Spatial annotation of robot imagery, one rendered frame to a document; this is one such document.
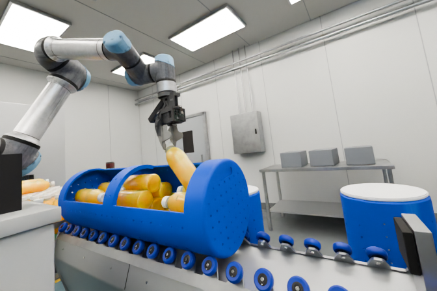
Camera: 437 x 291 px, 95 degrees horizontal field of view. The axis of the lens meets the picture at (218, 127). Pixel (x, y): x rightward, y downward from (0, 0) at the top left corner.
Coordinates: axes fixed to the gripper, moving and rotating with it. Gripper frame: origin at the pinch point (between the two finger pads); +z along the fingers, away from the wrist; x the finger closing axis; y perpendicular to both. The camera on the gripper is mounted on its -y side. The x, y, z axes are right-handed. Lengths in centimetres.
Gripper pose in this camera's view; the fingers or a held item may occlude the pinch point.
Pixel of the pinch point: (168, 146)
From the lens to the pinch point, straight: 79.2
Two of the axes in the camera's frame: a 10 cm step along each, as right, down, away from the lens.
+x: 5.3, 0.4, 8.4
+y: 8.4, -1.6, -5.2
